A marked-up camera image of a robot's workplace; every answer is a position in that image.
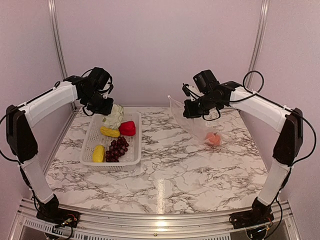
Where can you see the purple toy grape bunch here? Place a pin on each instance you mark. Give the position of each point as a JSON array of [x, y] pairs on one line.
[[117, 149]]

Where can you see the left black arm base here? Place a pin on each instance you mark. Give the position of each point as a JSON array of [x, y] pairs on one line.
[[51, 212]]

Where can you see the front aluminium frame rail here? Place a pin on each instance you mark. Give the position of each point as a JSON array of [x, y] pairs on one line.
[[107, 225]]

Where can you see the white toy cauliflower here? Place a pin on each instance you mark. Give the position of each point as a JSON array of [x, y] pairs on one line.
[[115, 118]]

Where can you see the left aluminium frame post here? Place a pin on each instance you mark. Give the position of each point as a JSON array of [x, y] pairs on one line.
[[57, 38]]

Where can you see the right aluminium frame post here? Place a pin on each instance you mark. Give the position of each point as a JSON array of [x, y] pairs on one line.
[[261, 29]]

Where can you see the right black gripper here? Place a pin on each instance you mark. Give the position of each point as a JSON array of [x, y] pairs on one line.
[[189, 112]]

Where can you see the white plastic basket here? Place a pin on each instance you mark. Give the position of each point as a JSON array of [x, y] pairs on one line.
[[93, 138]]

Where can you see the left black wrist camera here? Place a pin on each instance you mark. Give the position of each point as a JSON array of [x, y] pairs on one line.
[[102, 79]]

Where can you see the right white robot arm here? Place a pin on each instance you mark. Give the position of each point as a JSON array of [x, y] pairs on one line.
[[286, 122]]

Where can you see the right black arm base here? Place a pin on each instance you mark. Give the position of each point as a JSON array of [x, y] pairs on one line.
[[258, 214]]

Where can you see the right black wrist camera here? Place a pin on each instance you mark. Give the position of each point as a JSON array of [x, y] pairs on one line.
[[205, 81]]

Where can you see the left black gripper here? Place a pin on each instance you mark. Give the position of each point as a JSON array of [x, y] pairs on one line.
[[106, 110]]

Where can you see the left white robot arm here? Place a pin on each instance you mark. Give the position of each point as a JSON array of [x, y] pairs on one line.
[[24, 121]]

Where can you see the aluminium frame post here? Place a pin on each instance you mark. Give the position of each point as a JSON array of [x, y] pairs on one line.
[[57, 38], [261, 29]]

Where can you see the orange toy pumpkin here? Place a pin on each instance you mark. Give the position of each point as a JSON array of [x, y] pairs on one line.
[[213, 139]]

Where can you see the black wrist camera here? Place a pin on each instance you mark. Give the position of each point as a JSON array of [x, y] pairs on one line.
[[102, 79], [205, 81]]

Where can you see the yellow toy banana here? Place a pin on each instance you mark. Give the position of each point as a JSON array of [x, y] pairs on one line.
[[109, 132]]

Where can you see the red toy bell pepper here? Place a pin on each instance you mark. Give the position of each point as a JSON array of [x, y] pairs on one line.
[[127, 128]]

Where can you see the clear zip top bag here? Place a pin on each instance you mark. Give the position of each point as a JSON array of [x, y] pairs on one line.
[[196, 127]]

